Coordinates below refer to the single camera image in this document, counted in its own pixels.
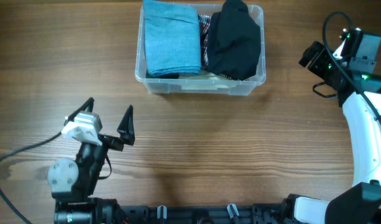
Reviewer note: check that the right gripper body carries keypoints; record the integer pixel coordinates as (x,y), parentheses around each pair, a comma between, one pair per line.
(323,66)

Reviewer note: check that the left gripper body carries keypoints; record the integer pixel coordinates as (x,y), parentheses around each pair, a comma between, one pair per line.
(111,142)

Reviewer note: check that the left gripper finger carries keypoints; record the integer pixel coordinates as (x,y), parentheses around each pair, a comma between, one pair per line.
(126,126)
(86,106)

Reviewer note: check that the black garment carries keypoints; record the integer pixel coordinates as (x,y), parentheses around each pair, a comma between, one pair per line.
(234,42)

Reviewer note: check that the cream cloth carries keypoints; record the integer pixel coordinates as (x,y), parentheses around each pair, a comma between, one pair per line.
(205,77)

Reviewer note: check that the blue denim cloth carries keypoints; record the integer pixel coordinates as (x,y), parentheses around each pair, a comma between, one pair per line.
(172,38)

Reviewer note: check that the plaid shirt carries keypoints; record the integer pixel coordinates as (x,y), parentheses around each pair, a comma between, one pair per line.
(204,22)

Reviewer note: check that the green garment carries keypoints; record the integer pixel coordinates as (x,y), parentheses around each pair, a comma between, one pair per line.
(164,76)

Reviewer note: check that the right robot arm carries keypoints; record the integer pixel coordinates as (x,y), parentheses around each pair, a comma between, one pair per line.
(349,71)

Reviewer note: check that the white label on bin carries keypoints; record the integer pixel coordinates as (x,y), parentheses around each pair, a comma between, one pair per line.
(198,87)

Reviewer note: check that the clear plastic storage bin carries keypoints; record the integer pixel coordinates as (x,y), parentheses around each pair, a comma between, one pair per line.
(165,86)

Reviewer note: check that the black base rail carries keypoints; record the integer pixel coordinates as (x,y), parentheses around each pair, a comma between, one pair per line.
(251,214)

